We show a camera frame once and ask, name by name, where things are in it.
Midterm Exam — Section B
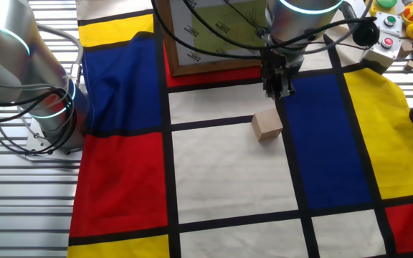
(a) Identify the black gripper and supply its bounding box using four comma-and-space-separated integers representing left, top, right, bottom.
260, 46, 306, 100

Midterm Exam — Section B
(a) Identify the grey base cable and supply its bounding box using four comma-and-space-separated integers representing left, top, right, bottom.
36, 23, 85, 85

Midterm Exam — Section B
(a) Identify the wrist camera with silver bracket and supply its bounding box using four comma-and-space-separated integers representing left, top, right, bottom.
341, 0, 381, 47

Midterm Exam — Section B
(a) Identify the grey box with green button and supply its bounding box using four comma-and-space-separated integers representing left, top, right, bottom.
373, 11, 404, 37

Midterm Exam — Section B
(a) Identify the black base cable bundle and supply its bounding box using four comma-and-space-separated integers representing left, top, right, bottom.
0, 84, 81, 156

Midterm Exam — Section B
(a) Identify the grey box with red button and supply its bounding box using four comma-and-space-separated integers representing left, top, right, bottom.
360, 31, 403, 70

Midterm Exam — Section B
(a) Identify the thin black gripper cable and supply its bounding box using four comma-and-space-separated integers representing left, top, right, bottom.
181, 0, 378, 51

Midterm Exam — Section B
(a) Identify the yellow box with green button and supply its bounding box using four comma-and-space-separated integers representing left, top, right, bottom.
366, 0, 398, 17

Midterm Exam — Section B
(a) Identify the small wooden block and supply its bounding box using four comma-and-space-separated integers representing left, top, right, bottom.
398, 39, 413, 59

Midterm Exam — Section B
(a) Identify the colour block patterned cloth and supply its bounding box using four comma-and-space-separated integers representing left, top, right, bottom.
66, 0, 413, 258

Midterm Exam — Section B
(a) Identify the light wooden block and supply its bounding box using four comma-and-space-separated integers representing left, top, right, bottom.
251, 107, 284, 143

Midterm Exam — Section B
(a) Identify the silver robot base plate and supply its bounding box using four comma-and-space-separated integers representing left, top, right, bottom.
24, 118, 84, 162

